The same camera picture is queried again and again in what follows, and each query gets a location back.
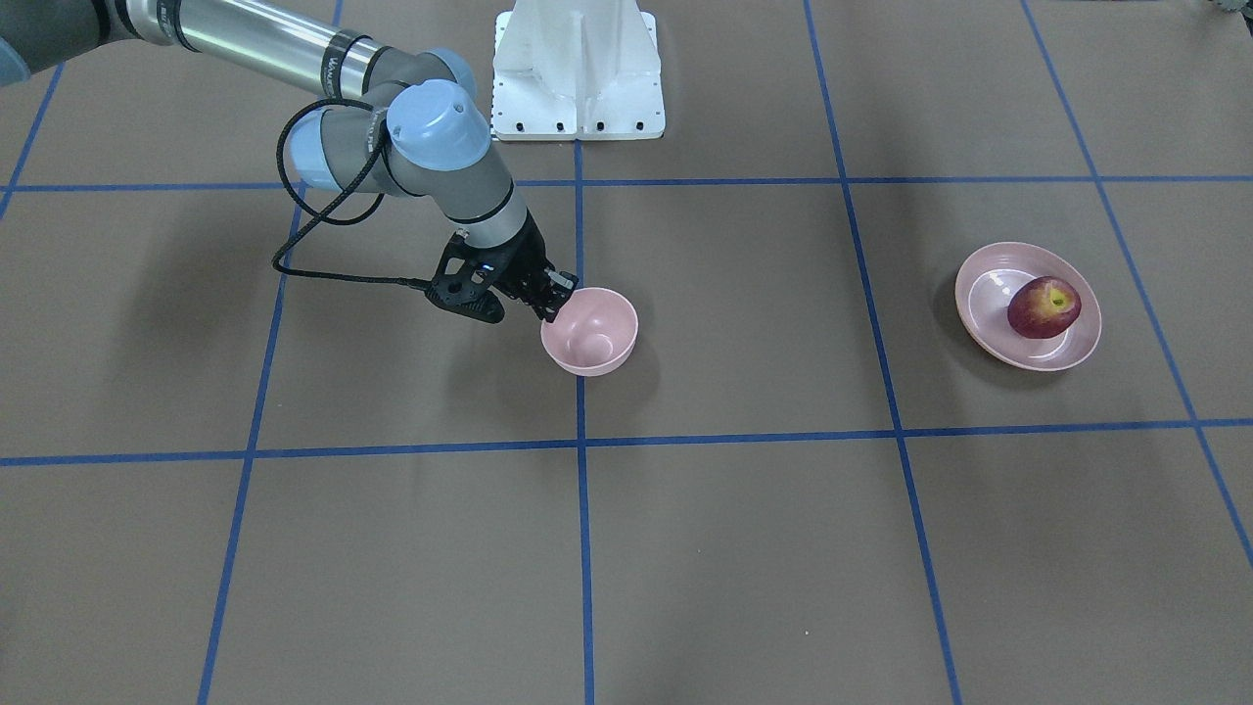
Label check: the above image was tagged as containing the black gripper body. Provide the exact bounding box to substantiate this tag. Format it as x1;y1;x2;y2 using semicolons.
489;217;554;306

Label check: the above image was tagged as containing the pink bowl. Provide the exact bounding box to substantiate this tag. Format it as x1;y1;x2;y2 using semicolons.
540;287;639;378

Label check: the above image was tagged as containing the red apple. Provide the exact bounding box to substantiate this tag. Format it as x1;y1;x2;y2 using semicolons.
1006;275;1083;341

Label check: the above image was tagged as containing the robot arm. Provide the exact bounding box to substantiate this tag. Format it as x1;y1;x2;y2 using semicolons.
1;1;579;324

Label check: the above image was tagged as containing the pink plate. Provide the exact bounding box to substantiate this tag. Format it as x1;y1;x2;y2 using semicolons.
954;242;1101;373

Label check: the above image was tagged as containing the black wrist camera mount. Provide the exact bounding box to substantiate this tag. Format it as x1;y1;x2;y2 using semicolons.
424;229;507;324

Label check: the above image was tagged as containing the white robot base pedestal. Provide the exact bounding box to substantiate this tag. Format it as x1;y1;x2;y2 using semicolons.
489;1;667;142

